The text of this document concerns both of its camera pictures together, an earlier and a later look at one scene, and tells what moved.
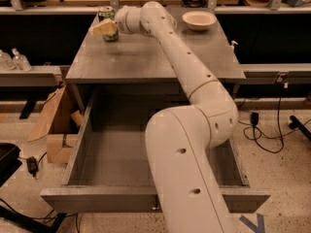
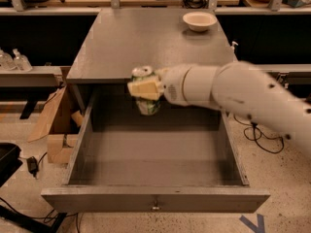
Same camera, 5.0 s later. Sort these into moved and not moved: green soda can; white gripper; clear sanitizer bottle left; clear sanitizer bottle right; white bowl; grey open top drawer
Moved: white gripper; green soda can
Not moved: white bowl; clear sanitizer bottle left; clear sanitizer bottle right; grey open top drawer
